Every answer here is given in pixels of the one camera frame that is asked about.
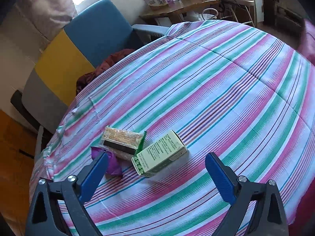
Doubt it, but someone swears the purple snack packet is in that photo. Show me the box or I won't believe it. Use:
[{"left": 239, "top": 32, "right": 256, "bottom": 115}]
[{"left": 91, "top": 147, "right": 123, "bottom": 176}]

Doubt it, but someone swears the green white carton box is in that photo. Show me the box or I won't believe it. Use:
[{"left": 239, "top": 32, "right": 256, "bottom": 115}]
[{"left": 131, "top": 130, "right": 188, "bottom": 177}]

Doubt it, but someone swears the dark red cloth on chair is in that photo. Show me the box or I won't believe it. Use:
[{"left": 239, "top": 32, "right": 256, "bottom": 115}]
[{"left": 76, "top": 49, "right": 134, "bottom": 95}]

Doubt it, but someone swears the wooden wardrobe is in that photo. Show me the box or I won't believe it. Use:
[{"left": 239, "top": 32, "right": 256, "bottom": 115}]
[{"left": 1, "top": 111, "right": 36, "bottom": 235}]

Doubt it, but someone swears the cracker snack package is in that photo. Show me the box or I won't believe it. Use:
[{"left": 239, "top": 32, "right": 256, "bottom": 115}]
[{"left": 99, "top": 126, "right": 147, "bottom": 161}]

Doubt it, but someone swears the grey yellow blue armchair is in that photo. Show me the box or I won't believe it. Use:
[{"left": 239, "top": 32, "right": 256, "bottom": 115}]
[{"left": 21, "top": 0, "right": 168, "bottom": 159}]

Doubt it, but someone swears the striped pink green tablecloth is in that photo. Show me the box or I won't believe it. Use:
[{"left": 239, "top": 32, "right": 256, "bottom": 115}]
[{"left": 29, "top": 20, "right": 314, "bottom": 235}]

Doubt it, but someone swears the pink patterned curtain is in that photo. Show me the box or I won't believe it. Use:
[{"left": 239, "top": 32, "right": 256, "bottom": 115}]
[{"left": 15, "top": 0, "right": 77, "bottom": 41}]

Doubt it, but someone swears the wooden side table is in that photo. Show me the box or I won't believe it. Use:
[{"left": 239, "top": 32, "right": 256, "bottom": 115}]
[{"left": 139, "top": 0, "right": 221, "bottom": 24}]

